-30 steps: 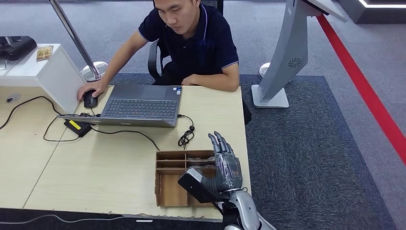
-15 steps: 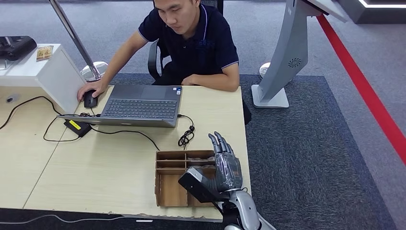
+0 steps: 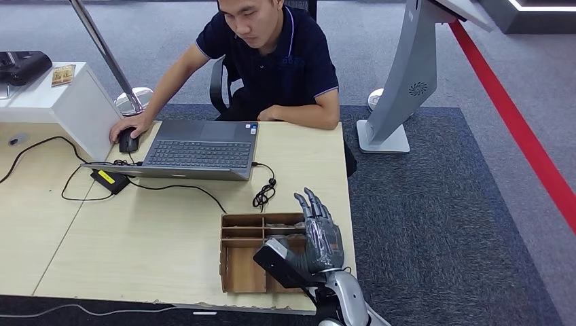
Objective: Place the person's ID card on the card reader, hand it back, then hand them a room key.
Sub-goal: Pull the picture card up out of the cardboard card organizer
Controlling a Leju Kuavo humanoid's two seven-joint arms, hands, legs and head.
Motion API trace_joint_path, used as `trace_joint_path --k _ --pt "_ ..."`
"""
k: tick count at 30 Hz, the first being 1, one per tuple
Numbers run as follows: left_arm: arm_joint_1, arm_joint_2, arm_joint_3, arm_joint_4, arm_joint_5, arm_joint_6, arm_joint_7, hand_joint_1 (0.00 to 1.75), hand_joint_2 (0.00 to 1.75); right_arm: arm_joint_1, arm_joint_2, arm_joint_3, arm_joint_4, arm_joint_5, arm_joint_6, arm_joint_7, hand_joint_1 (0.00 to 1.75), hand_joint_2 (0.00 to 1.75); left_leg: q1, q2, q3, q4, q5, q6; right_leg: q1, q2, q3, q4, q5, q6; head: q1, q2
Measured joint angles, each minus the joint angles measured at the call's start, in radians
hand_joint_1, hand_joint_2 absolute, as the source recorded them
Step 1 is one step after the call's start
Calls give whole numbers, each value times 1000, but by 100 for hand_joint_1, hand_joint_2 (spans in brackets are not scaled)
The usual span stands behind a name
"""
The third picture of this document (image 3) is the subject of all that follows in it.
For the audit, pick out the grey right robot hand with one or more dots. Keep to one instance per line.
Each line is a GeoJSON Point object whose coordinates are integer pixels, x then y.
{"type": "Point", "coordinates": [324, 243]}

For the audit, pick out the person's left hand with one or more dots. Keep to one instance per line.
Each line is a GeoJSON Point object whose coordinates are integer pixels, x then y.
{"type": "Point", "coordinates": [270, 114]}

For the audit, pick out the person's right hand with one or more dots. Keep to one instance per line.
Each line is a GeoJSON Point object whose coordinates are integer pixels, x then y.
{"type": "Point", "coordinates": [135, 122]}

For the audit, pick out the black computer mouse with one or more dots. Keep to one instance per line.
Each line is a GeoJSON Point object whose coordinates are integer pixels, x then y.
{"type": "Point", "coordinates": [127, 143]}

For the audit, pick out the person's right forearm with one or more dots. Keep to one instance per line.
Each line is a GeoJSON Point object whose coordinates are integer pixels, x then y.
{"type": "Point", "coordinates": [162, 92]}

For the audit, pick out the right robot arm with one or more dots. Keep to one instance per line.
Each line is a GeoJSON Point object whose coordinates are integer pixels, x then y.
{"type": "Point", "coordinates": [351, 297]}

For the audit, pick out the person's left forearm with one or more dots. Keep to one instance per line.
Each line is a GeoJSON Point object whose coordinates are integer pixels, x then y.
{"type": "Point", "coordinates": [310, 116]}

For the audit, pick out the room key card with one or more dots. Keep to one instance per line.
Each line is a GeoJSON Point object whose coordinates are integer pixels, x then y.
{"type": "Point", "coordinates": [283, 224]}

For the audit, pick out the person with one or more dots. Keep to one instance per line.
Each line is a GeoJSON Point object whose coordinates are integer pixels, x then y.
{"type": "Point", "coordinates": [279, 67]}

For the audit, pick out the brown picture card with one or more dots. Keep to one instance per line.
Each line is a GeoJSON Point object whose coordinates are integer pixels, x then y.
{"type": "Point", "coordinates": [63, 75]}

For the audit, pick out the wooden card organizer box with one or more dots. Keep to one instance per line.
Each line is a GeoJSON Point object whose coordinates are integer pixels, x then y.
{"type": "Point", "coordinates": [240, 270]}

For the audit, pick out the white cabinet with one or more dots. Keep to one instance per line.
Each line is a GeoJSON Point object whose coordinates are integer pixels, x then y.
{"type": "Point", "coordinates": [81, 108]}

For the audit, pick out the black office chair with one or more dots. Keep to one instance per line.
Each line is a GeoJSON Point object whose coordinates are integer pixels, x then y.
{"type": "Point", "coordinates": [217, 85]}

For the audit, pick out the black adapter yellow label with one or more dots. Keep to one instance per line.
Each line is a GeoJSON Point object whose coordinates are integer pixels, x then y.
{"type": "Point", "coordinates": [110, 180]}

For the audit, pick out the grey laptop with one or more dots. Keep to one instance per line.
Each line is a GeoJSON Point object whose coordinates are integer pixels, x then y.
{"type": "Point", "coordinates": [198, 153]}

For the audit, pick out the metal stanchion pole with base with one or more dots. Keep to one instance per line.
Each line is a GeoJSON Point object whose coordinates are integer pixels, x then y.
{"type": "Point", "coordinates": [105, 49]}

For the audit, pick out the round white stanchion base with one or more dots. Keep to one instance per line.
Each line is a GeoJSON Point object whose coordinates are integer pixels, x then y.
{"type": "Point", "coordinates": [374, 100]}

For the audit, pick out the black device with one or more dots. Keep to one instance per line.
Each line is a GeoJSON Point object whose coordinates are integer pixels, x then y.
{"type": "Point", "coordinates": [22, 67]}

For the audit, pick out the grey kiosk stand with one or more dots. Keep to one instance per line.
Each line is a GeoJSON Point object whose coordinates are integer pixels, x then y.
{"type": "Point", "coordinates": [409, 76]}

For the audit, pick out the dark platform white edge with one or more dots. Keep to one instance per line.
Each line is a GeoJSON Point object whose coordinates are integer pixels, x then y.
{"type": "Point", "coordinates": [531, 18]}

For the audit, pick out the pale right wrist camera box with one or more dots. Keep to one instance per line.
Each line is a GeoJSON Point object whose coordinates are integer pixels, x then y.
{"type": "Point", "coordinates": [279, 265]}

